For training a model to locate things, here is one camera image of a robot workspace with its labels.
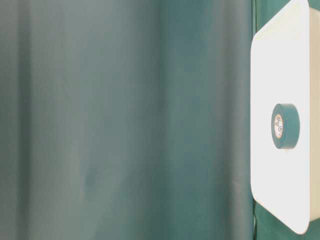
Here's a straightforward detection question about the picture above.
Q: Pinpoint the green tape roll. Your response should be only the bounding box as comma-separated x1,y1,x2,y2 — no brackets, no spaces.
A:
271,103,300,149

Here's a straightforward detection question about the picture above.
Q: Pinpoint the white plastic case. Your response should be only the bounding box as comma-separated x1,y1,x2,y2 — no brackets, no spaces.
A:
250,0,320,235

